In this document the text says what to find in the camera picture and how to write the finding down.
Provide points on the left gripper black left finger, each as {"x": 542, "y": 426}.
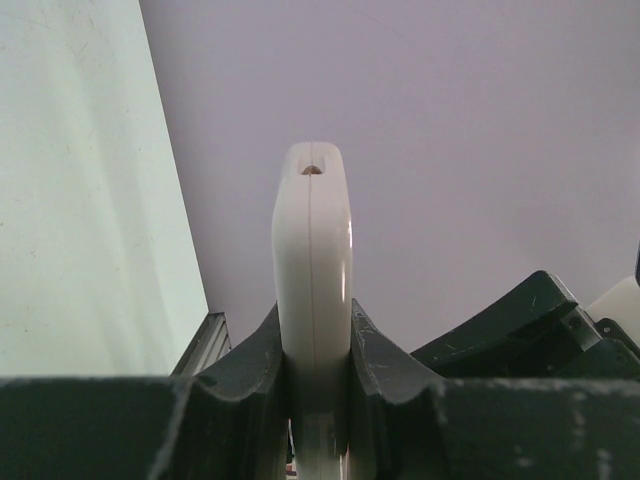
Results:
{"x": 226, "y": 422}

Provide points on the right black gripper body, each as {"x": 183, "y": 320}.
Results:
{"x": 591, "y": 349}

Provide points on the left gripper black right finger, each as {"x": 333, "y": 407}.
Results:
{"x": 405, "y": 422}

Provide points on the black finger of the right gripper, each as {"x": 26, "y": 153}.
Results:
{"x": 518, "y": 336}

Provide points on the white red remote control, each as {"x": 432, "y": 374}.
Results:
{"x": 312, "y": 256}

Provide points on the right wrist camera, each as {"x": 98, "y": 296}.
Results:
{"x": 621, "y": 304}

